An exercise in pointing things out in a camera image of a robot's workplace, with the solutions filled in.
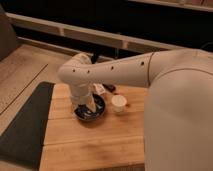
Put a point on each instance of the dark blue bowl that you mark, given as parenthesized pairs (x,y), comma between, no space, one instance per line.
(84,113)

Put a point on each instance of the white paper cup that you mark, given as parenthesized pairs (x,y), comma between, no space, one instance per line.
(118,102)

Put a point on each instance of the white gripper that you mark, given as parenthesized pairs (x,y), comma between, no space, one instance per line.
(82,95)

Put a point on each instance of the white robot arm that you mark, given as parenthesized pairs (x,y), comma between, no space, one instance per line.
(178,111)

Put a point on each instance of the dark green floor mat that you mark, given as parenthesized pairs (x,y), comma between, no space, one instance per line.
(22,141)

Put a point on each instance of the white plastic bottle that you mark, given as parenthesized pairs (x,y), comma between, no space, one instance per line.
(99,89)

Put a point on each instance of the black rectangular device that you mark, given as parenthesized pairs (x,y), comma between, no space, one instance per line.
(110,88)

